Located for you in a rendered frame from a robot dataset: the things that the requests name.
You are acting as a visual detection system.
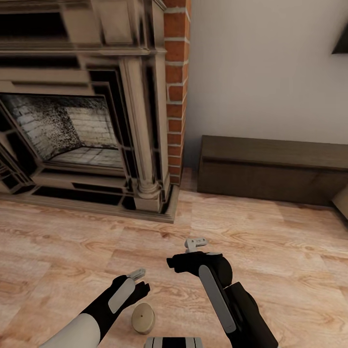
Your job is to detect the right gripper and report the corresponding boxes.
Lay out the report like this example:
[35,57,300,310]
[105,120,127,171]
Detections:
[167,251,204,275]

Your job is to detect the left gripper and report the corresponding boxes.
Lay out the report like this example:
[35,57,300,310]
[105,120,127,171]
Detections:
[124,282,150,308]

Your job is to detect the pillar candle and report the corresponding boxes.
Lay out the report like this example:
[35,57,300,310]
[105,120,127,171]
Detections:
[131,303,156,335]

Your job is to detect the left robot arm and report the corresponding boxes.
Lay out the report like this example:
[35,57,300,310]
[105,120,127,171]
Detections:
[37,268,150,348]

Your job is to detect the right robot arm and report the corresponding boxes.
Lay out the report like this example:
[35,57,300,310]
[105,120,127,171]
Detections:
[167,237,281,348]

